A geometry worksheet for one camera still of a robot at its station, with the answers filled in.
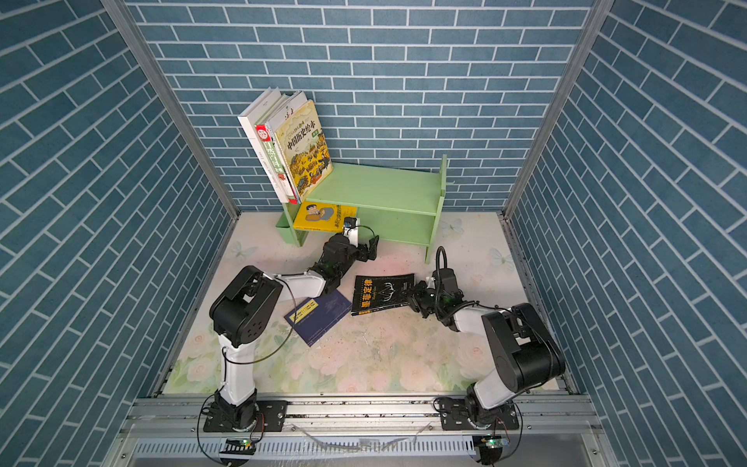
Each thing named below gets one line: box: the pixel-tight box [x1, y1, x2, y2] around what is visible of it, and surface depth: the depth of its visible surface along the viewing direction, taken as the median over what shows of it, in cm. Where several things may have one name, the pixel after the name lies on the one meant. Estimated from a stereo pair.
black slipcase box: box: [350, 273, 416, 317], surface depth 96 cm
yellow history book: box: [274, 99, 334, 202], surface depth 83 cm
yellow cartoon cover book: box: [292, 200, 358, 233], surface depth 104 cm
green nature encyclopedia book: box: [254, 94, 298, 205], surface depth 75 cm
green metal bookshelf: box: [283, 153, 455, 264], surface depth 94 cm
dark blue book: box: [284, 288, 354, 348], surface depth 93 cm
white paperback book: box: [237, 85, 289, 204], surface depth 73 cm
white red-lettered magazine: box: [267, 90, 309, 134], surface depth 76 cm
